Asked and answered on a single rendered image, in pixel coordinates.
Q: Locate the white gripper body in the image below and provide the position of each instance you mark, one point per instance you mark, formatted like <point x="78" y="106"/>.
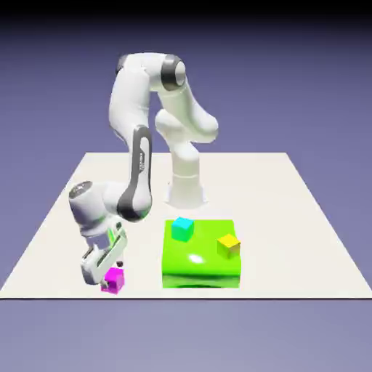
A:
<point x="101" y="258"/>

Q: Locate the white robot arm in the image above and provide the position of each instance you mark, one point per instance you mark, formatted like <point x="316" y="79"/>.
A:
<point x="130" y="104"/>

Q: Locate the small magenta cube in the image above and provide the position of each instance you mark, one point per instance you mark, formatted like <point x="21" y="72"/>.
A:
<point x="114" y="279"/>

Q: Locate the small cyan cube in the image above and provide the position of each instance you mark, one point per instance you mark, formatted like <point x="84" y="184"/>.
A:
<point x="182" y="229"/>

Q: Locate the small yellow cube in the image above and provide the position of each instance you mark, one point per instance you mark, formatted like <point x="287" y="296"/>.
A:
<point x="228" y="246"/>

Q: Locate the large green box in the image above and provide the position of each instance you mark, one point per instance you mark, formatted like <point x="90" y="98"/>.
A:
<point x="200" y="258"/>

